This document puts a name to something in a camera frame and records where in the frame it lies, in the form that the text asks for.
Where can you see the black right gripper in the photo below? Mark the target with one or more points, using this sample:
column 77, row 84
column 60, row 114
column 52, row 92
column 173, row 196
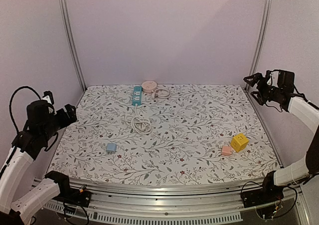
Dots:
column 263, row 87

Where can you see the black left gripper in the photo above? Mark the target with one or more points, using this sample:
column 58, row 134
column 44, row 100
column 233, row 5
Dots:
column 72, row 114

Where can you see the yellow cube socket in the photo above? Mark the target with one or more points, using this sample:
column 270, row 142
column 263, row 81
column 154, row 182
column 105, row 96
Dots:
column 239, row 142

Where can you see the pink round power socket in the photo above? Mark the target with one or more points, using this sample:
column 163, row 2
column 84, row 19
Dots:
column 149, row 86

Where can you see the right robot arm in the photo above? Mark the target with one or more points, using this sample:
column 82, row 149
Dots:
column 301, row 171

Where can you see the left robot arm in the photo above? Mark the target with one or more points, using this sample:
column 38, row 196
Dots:
column 25, row 148

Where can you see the pink plug adapter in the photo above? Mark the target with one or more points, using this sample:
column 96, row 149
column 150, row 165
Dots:
column 226, row 150

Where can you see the blue plug adapter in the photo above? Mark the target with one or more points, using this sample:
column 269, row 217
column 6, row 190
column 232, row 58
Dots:
column 111, row 148

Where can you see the teal power strip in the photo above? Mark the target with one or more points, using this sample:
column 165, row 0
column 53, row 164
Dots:
column 137, row 96

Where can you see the floral patterned table mat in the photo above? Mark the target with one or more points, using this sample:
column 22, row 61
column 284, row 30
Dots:
column 171, row 141

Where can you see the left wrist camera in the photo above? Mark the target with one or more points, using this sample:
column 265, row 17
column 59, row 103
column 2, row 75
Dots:
column 48, row 98

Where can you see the right aluminium frame post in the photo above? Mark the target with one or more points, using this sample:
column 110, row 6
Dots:
column 261, row 36

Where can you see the aluminium frame post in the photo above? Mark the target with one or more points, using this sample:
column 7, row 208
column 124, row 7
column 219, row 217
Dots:
column 261, row 36
column 71, row 43

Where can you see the left aluminium frame post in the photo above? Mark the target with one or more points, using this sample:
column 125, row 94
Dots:
column 71, row 43

